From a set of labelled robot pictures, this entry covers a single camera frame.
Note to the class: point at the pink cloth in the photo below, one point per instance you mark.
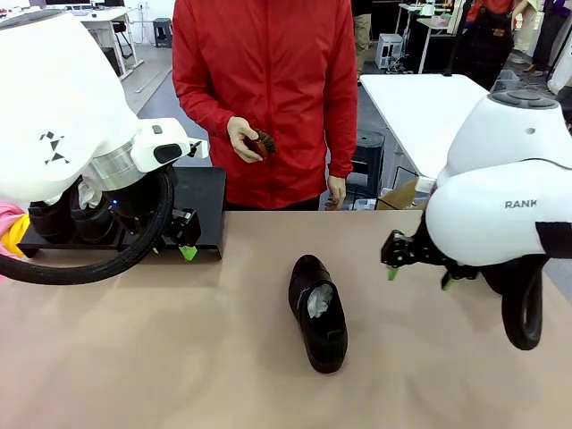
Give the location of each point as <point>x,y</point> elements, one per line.
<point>6,207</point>

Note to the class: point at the person in red jacket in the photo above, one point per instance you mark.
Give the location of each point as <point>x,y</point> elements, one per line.
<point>268,67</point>

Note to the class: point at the white computer case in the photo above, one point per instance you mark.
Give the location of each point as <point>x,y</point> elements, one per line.
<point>389,51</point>

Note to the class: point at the white paper shoe stuffing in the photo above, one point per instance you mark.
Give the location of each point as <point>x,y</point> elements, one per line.
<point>321,301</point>
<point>89,194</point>

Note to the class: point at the grey plastic bin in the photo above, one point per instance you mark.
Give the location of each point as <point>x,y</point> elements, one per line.
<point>509,80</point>

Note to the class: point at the person's left hand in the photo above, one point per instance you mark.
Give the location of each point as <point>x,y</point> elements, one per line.
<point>337,192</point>

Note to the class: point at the dark plastic stool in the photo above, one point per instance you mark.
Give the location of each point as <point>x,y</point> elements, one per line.
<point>371,156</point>

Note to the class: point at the black leather dress shoe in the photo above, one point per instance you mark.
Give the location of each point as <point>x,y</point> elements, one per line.
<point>49,223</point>
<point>91,225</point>
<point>319,344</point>

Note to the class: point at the person in black apron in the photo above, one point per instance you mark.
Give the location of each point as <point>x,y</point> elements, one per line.
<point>489,40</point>

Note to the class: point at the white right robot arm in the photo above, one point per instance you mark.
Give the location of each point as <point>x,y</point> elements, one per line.
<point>482,214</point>

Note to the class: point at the yellow cloth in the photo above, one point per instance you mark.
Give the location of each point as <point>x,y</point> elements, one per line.
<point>13,232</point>

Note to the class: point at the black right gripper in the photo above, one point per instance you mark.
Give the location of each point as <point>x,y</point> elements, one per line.
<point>426,252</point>

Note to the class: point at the person in beige trousers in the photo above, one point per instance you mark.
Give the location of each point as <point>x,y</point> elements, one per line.
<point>363,40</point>

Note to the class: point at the cardboard box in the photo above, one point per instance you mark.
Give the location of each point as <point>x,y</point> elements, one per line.
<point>402,196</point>

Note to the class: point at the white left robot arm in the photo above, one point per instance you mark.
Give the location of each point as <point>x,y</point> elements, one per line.
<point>53,89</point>

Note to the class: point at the grey plastic stool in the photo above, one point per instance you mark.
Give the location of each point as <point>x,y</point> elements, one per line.
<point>163,31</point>

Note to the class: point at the black pole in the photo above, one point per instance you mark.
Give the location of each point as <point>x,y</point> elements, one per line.
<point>455,36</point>

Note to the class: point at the person's left forearm red sleeve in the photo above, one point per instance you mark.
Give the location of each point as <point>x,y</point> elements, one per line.
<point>344,147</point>

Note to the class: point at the person's right forearm red sleeve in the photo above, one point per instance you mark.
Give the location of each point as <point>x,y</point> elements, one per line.
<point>201,107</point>

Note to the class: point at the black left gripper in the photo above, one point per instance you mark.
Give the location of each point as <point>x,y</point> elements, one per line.
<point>129,214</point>

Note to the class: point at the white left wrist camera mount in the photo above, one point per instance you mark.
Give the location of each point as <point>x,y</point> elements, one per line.
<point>199,148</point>

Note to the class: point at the black shoe stand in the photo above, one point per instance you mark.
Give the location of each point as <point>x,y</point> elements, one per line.
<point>203,196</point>

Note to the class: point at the person's right hand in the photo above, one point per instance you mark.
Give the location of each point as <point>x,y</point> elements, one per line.
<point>239,136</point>

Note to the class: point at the white office desk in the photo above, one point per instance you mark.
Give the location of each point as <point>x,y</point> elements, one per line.
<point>107,20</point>

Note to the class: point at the white table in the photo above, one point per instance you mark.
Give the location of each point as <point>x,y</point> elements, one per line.
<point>415,116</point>

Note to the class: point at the person in dark trousers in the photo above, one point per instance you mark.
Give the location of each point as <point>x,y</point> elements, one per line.
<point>547,31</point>

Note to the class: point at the brown wooden shoe brush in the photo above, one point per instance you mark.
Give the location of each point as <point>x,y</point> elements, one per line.
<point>263,145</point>

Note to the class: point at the white frame desk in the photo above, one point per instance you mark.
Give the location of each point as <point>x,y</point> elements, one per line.
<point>429,27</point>

